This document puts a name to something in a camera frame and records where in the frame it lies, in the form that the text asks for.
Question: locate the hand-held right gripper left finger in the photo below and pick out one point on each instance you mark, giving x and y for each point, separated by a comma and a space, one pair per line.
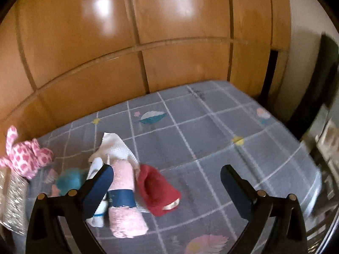
99, 190

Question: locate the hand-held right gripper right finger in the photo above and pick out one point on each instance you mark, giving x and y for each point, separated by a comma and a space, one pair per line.
239, 194

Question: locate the white roll with blue band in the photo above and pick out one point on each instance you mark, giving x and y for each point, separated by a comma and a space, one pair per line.
96, 167

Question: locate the pink towel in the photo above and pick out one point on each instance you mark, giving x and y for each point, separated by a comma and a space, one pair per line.
127, 222

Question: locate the small pink cloth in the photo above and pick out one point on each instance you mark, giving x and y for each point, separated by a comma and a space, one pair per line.
54, 190

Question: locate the white paper towel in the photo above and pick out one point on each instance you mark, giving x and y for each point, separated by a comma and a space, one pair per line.
114, 145

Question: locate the pink spotted plush toy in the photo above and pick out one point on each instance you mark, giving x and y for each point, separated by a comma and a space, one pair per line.
23, 156

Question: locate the silver ornate tissue box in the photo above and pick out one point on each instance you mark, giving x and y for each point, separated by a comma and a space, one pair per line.
13, 203

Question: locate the wooden wardrobe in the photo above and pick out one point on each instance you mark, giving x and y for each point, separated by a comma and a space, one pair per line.
106, 45

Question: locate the dark furniture piece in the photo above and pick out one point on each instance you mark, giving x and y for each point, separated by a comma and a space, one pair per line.
328, 68

